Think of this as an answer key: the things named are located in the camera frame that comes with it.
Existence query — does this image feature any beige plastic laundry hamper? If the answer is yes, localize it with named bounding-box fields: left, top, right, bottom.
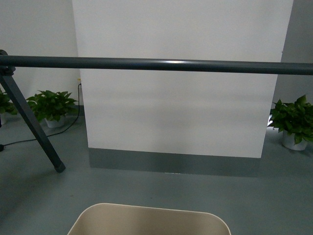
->
left=68, top=203, right=231, bottom=235

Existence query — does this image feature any black power cable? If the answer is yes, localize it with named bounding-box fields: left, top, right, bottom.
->
left=0, top=82, right=82, bottom=151

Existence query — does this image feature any grey rack leg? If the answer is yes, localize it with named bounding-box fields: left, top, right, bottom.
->
left=0, top=65, right=66, bottom=173

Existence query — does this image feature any potted green plant left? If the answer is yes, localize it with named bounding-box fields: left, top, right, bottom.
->
left=26, top=90, right=77, bottom=128

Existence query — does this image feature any grey clothes hanger rail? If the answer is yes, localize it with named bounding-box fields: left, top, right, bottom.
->
left=0, top=55, right=313, bottom=75

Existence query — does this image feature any potted green plant right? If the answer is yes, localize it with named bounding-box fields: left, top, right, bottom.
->
left=268, top=95, right=313, bottom=151

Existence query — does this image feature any potted plant far left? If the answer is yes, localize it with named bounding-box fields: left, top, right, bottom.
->
left=0, top=90, right=18, bottom=127

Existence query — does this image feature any potted green plant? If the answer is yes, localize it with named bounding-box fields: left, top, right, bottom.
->
left=26, top=90, right=77, bottom=128
left=268, top=95, right=313, bottom=151

